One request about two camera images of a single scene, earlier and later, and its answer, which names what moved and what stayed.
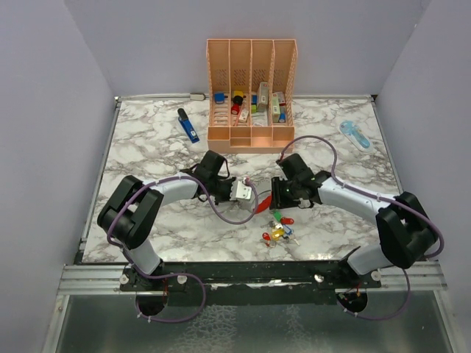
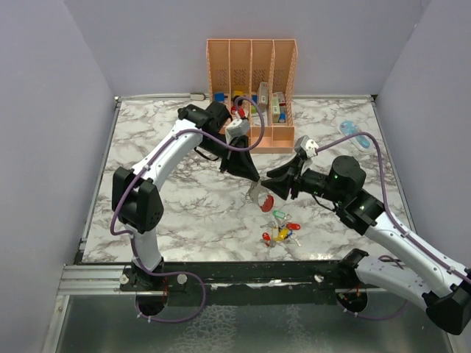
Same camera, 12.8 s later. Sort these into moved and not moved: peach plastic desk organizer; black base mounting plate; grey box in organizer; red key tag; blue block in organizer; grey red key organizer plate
Moved: grey red key organizer plate; red key tag
Not moved: grey box in organizer; black base mounting plate; blue block in organizer; peach plastic desk organizer
